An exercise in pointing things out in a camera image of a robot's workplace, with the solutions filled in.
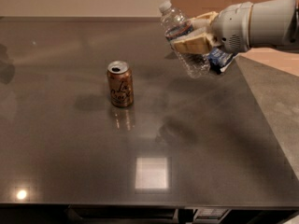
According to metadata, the blue crumpled snack bag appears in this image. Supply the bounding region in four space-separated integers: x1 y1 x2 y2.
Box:
207 48 237 75

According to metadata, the clear plastic water bottle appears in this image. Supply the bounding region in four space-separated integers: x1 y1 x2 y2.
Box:
159 1 210 78

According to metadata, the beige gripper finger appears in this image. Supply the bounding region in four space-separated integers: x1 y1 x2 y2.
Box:
190 11 218 29
171 35 221 54

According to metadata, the drawer unit under table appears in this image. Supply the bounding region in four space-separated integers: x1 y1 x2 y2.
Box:
67 207 230 224

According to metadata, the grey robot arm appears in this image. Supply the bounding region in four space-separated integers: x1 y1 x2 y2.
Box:
171 0 299 54

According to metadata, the orange LaCroix soda can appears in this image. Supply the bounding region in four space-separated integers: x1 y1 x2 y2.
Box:
107 61 134 107

